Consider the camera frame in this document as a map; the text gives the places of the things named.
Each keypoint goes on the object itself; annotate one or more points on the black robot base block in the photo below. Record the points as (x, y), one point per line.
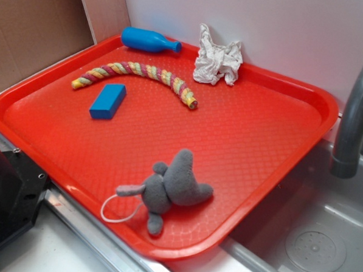
(22, 189)

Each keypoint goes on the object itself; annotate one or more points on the blue rectangular block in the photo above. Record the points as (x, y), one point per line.
(108, 101)

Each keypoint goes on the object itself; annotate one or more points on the red plastic tray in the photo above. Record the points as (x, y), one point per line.
(244, 138)

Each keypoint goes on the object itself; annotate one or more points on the grey plush mouse toy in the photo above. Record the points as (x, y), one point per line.
(168, 185)

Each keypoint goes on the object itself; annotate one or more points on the crumpled white paper towel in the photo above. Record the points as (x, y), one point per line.
(215, 61)

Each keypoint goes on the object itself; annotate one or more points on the blue plastic bottle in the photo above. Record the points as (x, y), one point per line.
(149, 41)

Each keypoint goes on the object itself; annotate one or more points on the grey plastic sink basin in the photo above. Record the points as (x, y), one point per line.
(310, 222)

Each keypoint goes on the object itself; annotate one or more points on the grey sink faucet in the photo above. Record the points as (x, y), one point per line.
(348, 145)

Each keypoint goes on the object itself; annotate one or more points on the brown cardboard panel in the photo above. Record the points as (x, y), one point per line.
(35, 34)

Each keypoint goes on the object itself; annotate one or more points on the multicolour twisted rope toy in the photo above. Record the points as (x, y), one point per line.
(165, 77)

